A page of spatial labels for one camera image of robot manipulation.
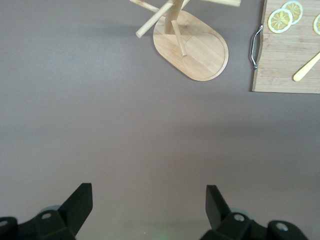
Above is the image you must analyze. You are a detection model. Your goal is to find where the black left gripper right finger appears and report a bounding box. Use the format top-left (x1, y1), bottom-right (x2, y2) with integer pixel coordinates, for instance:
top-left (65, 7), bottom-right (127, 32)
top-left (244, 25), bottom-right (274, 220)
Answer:
top-left (199, 184), bottom-right (308, 240)

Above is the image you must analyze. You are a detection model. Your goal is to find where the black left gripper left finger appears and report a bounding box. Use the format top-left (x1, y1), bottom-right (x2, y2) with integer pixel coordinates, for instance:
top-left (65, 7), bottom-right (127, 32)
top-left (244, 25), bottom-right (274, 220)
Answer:
top-left (0, 182), bottom-right (94, 240)

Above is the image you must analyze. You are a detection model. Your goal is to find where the wooden mug tree rack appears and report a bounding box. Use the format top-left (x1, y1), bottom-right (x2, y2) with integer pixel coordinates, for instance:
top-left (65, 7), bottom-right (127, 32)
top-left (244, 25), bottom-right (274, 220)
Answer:
top-left (129, 0), bottom-right (242, 82)

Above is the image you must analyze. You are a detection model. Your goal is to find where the brown table mat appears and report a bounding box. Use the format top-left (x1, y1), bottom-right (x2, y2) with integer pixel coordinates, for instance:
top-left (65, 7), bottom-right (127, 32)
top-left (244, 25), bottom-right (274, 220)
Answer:
top-left (0, 0), bottom-right (320, 240)

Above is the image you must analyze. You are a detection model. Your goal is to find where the wooden cutting board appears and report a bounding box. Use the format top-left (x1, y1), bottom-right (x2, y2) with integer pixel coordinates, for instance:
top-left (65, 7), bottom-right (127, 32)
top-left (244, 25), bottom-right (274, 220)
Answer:
top-left (249, 0), bottom-right (320, 95)

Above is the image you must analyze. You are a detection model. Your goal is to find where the yellow plastic fork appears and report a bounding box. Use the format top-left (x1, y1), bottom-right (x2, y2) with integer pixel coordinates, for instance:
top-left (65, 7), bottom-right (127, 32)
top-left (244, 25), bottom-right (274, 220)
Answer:
top-left (293, 51), bottom-right (320, 82)

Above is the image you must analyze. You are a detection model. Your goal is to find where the lemon slice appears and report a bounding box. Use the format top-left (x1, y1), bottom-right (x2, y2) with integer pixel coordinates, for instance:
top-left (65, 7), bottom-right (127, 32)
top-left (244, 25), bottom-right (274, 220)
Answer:
top-left (268, 8), bottom-right (294, 34)
top-left (281, 0), bottom-right (304, 26)
top-left (313, 13), bottom-right (320, 36)

